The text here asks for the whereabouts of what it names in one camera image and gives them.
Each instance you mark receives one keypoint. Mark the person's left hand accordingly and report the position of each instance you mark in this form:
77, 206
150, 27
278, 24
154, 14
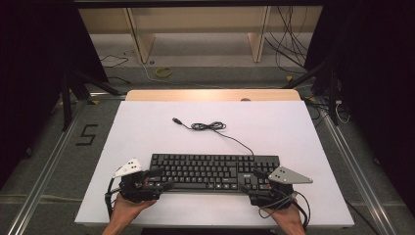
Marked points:
125, 210

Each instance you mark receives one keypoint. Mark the person's right hand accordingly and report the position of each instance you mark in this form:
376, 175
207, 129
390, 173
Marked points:
287, 217

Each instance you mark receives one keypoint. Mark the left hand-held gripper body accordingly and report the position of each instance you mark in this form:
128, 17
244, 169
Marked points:
138, 189

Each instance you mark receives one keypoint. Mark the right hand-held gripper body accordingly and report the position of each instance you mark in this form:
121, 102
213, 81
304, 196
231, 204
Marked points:
277, 194

